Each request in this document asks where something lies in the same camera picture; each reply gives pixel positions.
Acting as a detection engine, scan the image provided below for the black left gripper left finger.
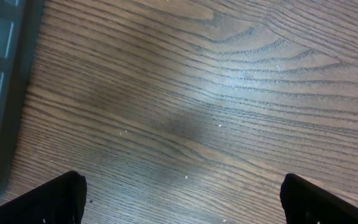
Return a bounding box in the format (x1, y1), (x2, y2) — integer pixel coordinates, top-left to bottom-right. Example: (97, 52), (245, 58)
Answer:
(0, 171), (87, 224)

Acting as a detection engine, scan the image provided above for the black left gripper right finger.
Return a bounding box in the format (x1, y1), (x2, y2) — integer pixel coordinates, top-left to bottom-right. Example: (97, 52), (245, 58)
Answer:
(280, 173), (358, 224)

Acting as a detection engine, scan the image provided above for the grey plastic mesh basket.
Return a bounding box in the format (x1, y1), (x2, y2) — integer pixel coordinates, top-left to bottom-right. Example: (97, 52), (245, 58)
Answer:
(0, 0), (45, 198)

